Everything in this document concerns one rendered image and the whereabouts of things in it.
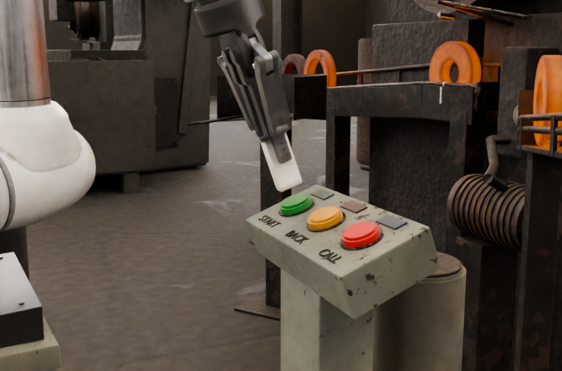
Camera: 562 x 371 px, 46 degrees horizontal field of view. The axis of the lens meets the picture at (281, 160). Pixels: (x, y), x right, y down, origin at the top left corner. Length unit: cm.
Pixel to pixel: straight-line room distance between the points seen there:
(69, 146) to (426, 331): 69
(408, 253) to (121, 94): 319
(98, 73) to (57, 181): 254
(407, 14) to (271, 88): 138
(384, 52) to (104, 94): 203
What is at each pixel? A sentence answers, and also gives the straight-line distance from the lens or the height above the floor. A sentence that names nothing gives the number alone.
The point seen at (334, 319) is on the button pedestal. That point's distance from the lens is 73.
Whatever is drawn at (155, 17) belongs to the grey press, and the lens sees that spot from 433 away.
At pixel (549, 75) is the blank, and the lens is 115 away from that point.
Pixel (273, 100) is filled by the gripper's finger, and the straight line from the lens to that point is 73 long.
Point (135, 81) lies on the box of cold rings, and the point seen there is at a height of 63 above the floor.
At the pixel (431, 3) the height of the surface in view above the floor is 91.
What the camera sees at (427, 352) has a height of 42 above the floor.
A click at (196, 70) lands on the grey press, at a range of 444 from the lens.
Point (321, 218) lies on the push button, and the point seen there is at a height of 61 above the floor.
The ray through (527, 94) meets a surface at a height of 71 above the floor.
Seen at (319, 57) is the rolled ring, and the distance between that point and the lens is 227.
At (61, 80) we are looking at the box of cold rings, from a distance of 368.
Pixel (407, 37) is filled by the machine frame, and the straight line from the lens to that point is 197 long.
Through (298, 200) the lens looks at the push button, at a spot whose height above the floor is 61.
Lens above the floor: 79
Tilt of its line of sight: 9 degrees down
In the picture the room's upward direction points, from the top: straight up
